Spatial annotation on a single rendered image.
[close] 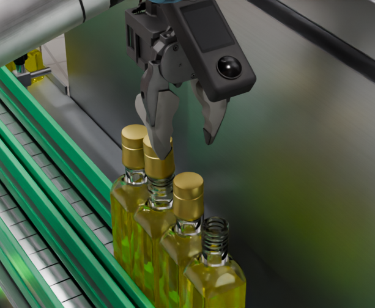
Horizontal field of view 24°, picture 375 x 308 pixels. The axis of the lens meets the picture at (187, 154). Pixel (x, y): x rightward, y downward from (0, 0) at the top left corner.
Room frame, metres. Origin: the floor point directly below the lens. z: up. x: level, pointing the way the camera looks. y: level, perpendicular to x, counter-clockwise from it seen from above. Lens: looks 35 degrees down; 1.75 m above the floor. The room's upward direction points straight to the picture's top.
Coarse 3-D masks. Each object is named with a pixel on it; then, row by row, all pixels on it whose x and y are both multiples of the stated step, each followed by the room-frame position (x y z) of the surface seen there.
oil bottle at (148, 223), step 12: (144, 204) 0.83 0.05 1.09; (144, 216) 0.82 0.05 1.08; (156, 216) 0.81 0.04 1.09; (168, 216) 0.81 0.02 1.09; (144, 228) 0.81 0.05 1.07; (156, 228) 0.80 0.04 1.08; (144, 240) 0.81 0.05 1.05; (156, 240) 0.80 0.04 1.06; (144, 252) 0.81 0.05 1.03; (156, 252) 0.80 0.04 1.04; (144, 264) 0.81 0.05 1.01; (156, 264) 0.80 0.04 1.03; (144, 276) 0.82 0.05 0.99; (156, 276) 0.80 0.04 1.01; (144, 288) 0.82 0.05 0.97; (156, 288) 0.80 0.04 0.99; (156, 300) 0.80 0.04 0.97
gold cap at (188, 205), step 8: (176, 176) 0.79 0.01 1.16; (184, 176) 0.79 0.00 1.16; (192, 176) 0.79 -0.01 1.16; (200, 176) 0.79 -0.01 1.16; (176, 184) 0.78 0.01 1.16; (184, 184) 0.78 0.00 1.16; (192, 184) 0.78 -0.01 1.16; (200, 184) 0.78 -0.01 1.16; (176, 192) 0.77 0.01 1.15; (184, 192) 0.77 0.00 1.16; (192, 192) 0.77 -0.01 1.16; (200, 192) 0.77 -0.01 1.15; (176, 200) 0.77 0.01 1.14; (184, 200) 0.77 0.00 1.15; (192, 200) 0.77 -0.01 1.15; (200, 200) 0.77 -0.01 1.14; (176, 208) 0.77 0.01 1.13; (184, 208) 0.77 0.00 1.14; (192, 208) 0.77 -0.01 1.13; (200, 208) 0.77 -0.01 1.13; (176, 216) 0.77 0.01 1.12; (184, 216) 0.77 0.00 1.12; (192, 216) 0.77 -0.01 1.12; (200, 216) 0.77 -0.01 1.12
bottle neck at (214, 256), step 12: (216, 216) 0.75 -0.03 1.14; (204, 228) 0.73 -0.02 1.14; (216, 228) 0.74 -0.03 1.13; (228, 228) 0.73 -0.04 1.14; (204, 240) 0.72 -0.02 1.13; (216, 240) 0.72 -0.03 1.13; (228, 240) 0.73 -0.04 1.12; (204, 252) 0.73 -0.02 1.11; (216, 252) 0.72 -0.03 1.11; (216, 264) 0.72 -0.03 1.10
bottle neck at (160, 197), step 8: (152, 184) 0.82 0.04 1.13; (160, 184) 0.82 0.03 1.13; (168, 184) 0.82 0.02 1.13; (152, 192) 0.82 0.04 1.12; (160, 192) 0.82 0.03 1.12; (168, 192) 0.82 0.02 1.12; (152, 200) 0.82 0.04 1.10; (160, 200) 0.82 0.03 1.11; (168, 200) 0.82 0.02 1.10; (160, 208) 0.82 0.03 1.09
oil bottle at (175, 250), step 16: (160, 240) 0.79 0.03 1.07; (176, 240) 0.77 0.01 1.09; (192, 240) 0.77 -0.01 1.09; (160, 256) 0.79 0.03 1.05; (176, 256) 0.76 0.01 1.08; (192, 256) 0.76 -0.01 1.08; (160, 272) 0.79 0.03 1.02; (176, 272) 0.75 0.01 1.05; (160, 288) 0.79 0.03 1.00; (176, 288) 0.75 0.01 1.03; (160, 304) 0.79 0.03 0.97; (176, 304) 0.75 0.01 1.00
